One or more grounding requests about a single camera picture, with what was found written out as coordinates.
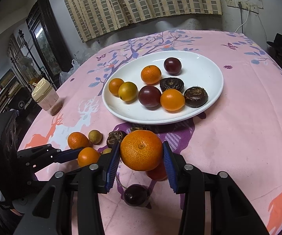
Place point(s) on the small orange kumquat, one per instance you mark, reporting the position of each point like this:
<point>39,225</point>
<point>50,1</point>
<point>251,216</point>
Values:
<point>114,86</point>

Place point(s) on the cream lid plastic jar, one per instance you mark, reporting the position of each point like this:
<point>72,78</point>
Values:
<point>46,97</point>

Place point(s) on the white oval plate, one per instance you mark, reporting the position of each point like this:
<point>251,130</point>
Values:
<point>196,77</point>

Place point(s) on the striped beige curtain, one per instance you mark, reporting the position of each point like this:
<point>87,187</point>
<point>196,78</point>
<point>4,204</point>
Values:
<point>94,18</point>

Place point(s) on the wall power strip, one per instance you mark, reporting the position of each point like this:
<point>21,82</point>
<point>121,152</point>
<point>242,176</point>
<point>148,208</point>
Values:
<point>243,5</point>

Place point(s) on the big orange tangerine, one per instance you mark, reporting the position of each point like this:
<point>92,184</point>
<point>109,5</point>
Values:
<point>141,150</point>

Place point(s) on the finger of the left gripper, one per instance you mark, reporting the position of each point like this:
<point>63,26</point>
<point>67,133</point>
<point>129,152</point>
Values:
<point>67,154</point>

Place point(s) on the dark cherry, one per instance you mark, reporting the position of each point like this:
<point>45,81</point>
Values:
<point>136,195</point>

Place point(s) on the large orange tangerine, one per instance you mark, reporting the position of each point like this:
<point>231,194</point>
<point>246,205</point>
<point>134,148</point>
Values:
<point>88,156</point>

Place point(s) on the pink deer tablecloth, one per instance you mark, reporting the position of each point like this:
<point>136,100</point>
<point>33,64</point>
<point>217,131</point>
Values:
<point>240,134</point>

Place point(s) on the red cherry tomato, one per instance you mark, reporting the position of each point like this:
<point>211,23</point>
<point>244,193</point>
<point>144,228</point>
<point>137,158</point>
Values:
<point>158,174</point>

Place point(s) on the dark wooden door frame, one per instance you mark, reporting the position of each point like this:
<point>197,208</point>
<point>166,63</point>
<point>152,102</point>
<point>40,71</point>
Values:
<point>48,40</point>

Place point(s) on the dark purple plum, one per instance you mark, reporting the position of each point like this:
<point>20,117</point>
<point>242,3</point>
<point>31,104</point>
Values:
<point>149,96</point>
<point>172,65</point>

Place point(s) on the yellow-green citrus fruit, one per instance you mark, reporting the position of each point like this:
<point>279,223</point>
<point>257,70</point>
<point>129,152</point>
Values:
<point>128,91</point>

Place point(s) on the tan longan fruit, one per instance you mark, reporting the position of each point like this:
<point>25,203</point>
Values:
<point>95,137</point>
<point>106,151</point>

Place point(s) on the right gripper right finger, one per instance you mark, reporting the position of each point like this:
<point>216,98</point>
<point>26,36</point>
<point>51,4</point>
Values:
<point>231,211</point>

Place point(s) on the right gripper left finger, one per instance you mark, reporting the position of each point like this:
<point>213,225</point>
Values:
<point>88,182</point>

